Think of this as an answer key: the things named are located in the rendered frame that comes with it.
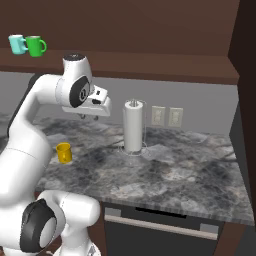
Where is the silver dishwasher handle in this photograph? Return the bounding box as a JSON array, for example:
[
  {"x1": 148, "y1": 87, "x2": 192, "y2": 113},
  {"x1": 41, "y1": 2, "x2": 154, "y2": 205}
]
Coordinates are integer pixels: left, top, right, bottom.
[{"x1": 104, "y1": 214, "x2": 219, "y2": 242}]

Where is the yellow mug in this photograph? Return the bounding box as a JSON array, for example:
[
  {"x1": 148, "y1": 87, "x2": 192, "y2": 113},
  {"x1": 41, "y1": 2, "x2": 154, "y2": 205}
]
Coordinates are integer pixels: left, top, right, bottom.
[{"x1": 55, "y1": 142, "x2": 73, "y2": 165}]

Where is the green mug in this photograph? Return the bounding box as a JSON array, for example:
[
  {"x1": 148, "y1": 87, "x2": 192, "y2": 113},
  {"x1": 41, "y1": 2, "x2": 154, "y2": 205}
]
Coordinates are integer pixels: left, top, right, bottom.
[{"x1": 25, "y1": 35, "x2": 48, "y2": 58}]

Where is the wire paper towel holder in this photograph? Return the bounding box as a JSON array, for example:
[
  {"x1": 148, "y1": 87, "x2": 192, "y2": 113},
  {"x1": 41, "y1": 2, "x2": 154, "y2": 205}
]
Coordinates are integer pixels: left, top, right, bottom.
[{"x1": 118, "y1": 98, "x2": 151, "y2": 157}]

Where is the teal mug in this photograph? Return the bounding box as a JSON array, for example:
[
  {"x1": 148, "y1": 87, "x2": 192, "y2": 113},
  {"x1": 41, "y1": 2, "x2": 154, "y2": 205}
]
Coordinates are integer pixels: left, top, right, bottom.
[{"x1": 8, "y1": 34, "x2": 30, "y2": 56}]

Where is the black dishwasher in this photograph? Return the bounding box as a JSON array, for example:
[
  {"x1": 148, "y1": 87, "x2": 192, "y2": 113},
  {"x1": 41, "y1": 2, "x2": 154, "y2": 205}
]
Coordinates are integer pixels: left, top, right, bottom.
[{"x1": 102, "y1": 201, "x2": 225, "y2": 256}]

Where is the white paper towel roll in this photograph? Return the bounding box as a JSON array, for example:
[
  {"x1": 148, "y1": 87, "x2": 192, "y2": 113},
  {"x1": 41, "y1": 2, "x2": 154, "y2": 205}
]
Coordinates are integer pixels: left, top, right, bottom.
[{"x1": 122, "y1": 100, "x2": 144, "y2": 153}]

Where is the dark brown wall cabinet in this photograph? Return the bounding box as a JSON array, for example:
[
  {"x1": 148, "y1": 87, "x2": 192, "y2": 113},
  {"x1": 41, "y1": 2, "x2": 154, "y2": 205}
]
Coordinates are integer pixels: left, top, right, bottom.
[{"x1": 0, "y1": 0, "x2": 256, "y2": 86}]

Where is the white wall outlet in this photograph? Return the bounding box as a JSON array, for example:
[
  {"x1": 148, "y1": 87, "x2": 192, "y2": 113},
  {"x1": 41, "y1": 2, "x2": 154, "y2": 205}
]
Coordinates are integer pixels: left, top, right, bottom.
[
  {"x1": 168, "y1": 106, "x2": 184, "y2": 128},
  {"x1": 151, "y1": 105, "x2": 166, "y2": 127}
]

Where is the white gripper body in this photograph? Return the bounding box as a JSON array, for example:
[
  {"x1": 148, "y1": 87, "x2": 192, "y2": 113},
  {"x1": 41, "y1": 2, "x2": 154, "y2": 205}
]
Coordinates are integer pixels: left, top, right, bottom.
[{"x1": 61, "y1": 95, "x2": 113, "y2": 118}]

